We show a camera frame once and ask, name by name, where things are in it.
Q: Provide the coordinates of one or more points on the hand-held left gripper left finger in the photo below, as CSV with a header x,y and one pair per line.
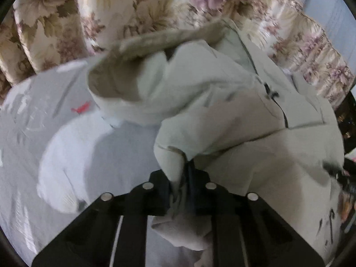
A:
x,y
160,192

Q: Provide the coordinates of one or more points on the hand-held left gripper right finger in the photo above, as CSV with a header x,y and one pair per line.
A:
x,y
196,190

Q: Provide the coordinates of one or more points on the pale hooded jacket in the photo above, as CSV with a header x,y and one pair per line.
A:
x,y
222,103

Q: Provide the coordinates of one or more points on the floral and blue curtain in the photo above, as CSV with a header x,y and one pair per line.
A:
x,y
111,8

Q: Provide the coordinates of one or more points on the grey bear print bedsheet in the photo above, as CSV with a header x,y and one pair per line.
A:
x,y
33,122

